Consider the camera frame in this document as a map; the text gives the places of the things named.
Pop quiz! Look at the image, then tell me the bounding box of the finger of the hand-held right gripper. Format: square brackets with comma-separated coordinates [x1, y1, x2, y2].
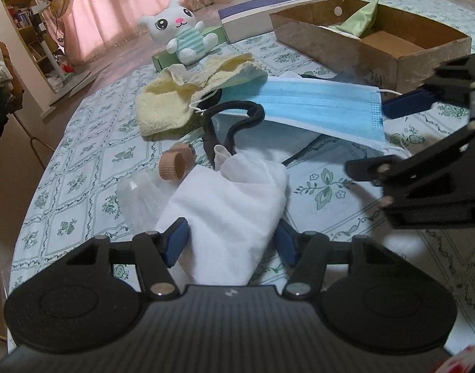
[345, 118, 475, 230]
[382, 52, 475, 119]

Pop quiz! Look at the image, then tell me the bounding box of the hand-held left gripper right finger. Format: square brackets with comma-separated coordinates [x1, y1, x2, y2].
[274, 220, 401, 301]

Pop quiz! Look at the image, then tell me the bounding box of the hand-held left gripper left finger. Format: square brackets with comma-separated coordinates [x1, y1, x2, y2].
[60, 218, 190, 301]

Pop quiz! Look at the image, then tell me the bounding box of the clear plastic bag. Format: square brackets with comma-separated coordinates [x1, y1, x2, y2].
[117, 171, 184, 237]

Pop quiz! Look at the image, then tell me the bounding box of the white cloth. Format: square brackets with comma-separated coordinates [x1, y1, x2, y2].
[156, 145, 290, 286]

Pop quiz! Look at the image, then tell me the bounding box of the blue face mask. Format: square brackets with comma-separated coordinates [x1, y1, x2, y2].
[189, 77, 411, 160]

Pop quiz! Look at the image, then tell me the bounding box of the brown cardboard box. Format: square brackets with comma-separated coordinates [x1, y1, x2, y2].
[269, 0, 472, 94]

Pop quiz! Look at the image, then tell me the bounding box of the black strap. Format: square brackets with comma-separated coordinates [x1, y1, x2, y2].
[202, 100, 266, 172]

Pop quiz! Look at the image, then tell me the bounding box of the yellow towel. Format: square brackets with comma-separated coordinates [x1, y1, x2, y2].
[136, 52, 267, 137]

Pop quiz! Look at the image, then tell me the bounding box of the light green cloth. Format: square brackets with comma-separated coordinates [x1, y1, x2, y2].
[327, 0, 380, 39]

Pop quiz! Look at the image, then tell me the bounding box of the floral tablecloth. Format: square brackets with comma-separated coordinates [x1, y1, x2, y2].
[8, 0, 475, 358]

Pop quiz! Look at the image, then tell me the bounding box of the white and purple box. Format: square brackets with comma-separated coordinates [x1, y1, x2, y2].
[218, 0, 351, 45]

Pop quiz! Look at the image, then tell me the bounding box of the metal clothes rack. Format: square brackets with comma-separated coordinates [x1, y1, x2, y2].
[12, 113, 55, 168]

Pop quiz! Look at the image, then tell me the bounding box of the red packet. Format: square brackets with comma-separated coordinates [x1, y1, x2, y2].
[443, 344, 475, 373]

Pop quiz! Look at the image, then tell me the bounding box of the green tissue box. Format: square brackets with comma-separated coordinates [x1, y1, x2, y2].
[152, 23, 228, 72]

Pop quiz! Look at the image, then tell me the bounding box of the white plush cat toy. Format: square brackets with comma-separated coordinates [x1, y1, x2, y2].
[138, 0, 218, 65]

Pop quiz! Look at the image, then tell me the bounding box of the brown jacket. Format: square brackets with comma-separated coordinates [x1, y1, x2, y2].
[0, 43, 25, 113]

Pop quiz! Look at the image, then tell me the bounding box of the pink curtain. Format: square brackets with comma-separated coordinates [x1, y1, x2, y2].
[20, 0, 232, 67]

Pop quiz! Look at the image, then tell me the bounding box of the wooden bookshelf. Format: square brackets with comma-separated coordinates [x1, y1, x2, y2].
[0, 0, 67, 94]

